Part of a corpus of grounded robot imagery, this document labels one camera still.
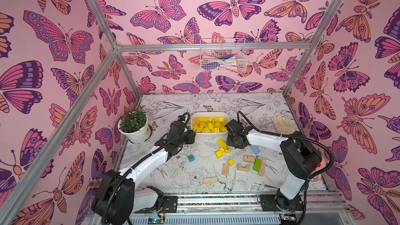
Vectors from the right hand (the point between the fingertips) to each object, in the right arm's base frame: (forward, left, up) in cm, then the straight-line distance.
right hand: (230, 141), depth 94 cm
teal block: (-11, +23, 0) cm, 26 cm away
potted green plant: (0, +53, +17) cm, 56 cm away
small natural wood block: (-12, -9, +2) cm, 15 cm away
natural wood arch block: (-17, -7, 0) cm, 18 cm away
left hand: (-1, +21, +11) cm, 24 cm away
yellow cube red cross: (-6, +3, +1) cm, 7 cm away
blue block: (-4, -14, -1) cm, 15 cm away
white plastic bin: (+3, +18, -1) cm, 19 cm away
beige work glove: (+13, -36, -1) cm, 38 cm away
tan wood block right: (-16, -16, 0) cm, 22 cm away
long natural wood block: (-22, +13, -1) cm, 26 cm away
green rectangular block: (-14, -14, -1) cm, 20 cm away
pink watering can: (-17, -41, +10) cm, 46 cm away
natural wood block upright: (-16, +4, -2) cm, 17 cm away
